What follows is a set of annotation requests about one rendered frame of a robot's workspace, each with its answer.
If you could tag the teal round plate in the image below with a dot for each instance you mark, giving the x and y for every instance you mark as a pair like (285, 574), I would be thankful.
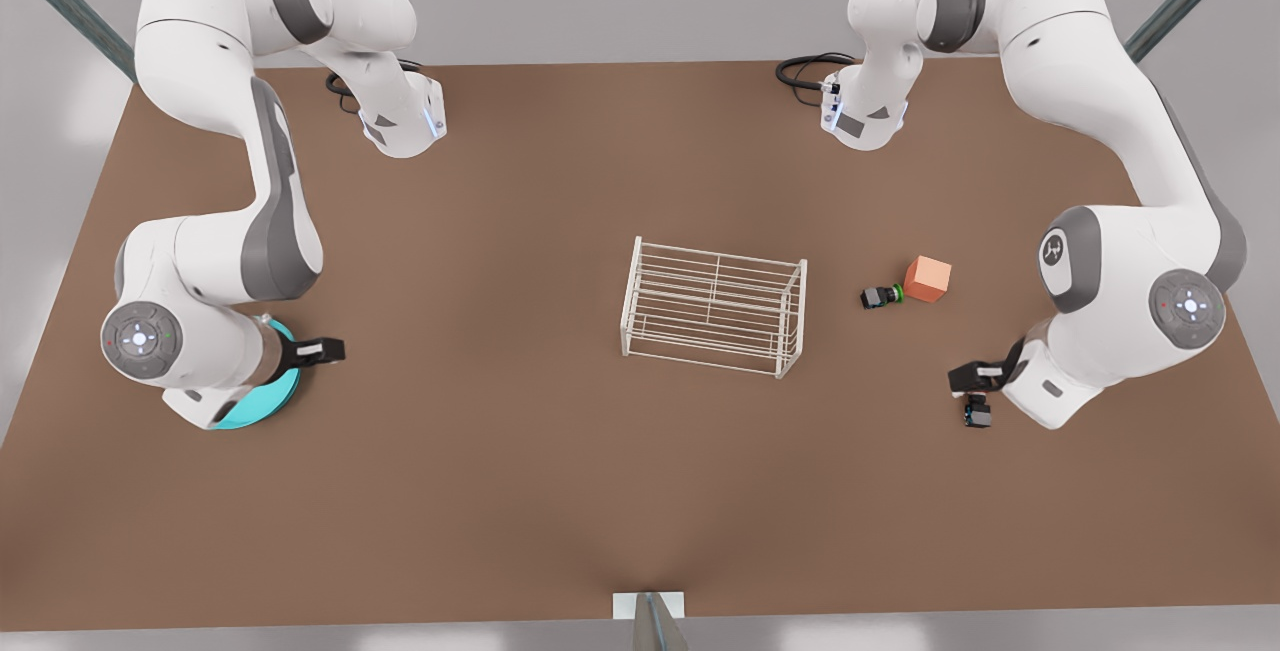
(262, 406)

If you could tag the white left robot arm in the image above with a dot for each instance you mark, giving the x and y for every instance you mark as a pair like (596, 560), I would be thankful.
(1090, 81)

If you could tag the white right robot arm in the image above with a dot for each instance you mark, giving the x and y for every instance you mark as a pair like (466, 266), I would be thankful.
(200, 61)

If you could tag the orange cube block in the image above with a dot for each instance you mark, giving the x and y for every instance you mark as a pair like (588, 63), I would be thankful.
(927, 279)

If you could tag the green button switch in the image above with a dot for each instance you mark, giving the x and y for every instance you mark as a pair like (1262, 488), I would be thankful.
(880, 297)

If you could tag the silver post foot plate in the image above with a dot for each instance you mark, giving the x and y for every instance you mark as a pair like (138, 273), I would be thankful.
(623, 605)

